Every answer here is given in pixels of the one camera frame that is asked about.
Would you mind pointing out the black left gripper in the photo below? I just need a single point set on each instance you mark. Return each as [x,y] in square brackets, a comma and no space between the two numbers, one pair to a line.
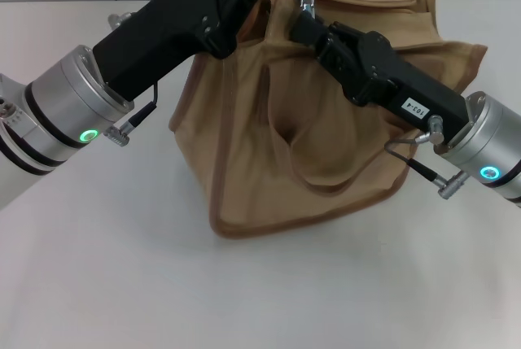
[163,36]

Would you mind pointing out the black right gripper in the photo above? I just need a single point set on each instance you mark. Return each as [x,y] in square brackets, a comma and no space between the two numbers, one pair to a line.
[407,84]

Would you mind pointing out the silver metal zipper pull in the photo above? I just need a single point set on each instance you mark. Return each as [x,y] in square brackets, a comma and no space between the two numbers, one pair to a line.
[307,3]

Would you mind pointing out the khaki canvas food bag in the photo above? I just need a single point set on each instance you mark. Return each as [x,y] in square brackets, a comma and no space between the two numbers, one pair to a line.
[252,162]

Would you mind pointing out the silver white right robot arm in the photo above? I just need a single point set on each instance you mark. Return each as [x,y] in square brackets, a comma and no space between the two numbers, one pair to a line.
[488,137]

